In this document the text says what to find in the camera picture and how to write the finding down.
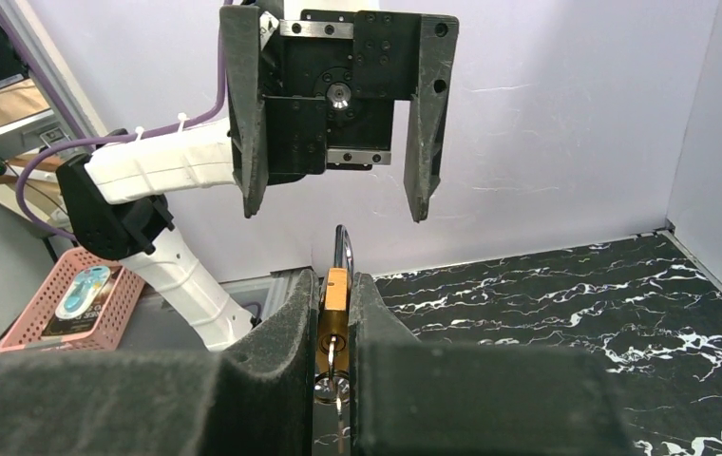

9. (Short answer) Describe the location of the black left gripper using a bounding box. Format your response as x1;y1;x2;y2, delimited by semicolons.
219;5;460;223

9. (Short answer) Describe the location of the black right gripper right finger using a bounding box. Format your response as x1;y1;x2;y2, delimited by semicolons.
349;273;635;455

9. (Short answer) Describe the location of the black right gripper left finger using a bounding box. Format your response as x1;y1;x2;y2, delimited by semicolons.
0;270;319;455

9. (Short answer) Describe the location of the silver key pair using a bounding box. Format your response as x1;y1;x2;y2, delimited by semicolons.
319;334;345;455

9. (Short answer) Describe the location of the small brass padlock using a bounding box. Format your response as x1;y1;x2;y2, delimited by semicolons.
316;224;354;380

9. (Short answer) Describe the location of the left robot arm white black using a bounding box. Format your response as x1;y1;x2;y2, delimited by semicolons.
57;1;460;352

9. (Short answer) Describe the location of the pink basket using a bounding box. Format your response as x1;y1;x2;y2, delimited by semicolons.
0;247;144;352

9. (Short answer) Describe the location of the aluminium frame rail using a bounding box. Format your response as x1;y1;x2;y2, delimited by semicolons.
0;1;107;164

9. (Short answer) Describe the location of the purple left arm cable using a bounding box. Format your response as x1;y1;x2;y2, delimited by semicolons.
14;0;237;243

